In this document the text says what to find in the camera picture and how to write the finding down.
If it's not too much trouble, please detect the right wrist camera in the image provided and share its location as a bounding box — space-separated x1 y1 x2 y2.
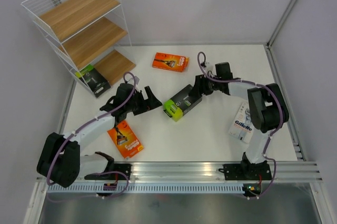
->
201 61 213 75

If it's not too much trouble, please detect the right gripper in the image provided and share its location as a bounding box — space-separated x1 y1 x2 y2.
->
189 74 221 97

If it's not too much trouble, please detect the orange razor box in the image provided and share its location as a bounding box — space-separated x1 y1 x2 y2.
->
152 52 190 73
107 120 144 160

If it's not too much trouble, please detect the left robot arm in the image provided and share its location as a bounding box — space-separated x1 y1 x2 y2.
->
36 83 162 188

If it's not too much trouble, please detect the black green razor box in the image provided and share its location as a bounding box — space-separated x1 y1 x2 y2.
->
163 84 202 122
75 64 111 98

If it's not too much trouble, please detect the aluminium rail frame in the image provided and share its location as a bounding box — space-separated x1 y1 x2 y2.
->
34 160 324 182

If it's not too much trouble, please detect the white Gillette razor pack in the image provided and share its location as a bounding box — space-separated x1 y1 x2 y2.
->
228 102 254 144

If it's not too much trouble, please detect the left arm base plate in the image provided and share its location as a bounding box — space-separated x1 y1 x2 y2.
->
84 163 132 181

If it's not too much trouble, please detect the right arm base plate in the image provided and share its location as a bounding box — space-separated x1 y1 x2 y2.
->
219 163 272 181

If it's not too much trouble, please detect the orange razor box near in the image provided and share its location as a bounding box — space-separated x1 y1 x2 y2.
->
107 120 144 160

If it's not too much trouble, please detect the bottom wooden shelf board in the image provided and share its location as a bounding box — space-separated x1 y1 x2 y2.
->
94 50 136 86

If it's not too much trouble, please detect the wooden shelf board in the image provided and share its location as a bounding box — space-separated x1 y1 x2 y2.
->
60 17 127 70
41 0 120 41
94 50 136 86

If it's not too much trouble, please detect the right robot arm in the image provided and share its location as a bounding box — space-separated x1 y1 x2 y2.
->
189 62 289 179

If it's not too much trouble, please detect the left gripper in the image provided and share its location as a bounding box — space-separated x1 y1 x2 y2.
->
125 86 162 116

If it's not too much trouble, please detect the orange razor box far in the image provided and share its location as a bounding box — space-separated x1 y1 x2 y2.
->
152 52 190 73

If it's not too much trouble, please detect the white wire shelf rack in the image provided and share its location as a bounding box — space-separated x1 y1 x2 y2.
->
21 0 136 98

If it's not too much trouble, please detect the white slotted cable duct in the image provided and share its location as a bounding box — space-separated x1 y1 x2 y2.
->
46 183 262 194

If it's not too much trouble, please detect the top wooden shelf board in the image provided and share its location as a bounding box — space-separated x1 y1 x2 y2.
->
41 0 120 41

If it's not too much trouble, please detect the middle wooden shelf board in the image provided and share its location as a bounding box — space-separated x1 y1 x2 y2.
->
60 17 127 70

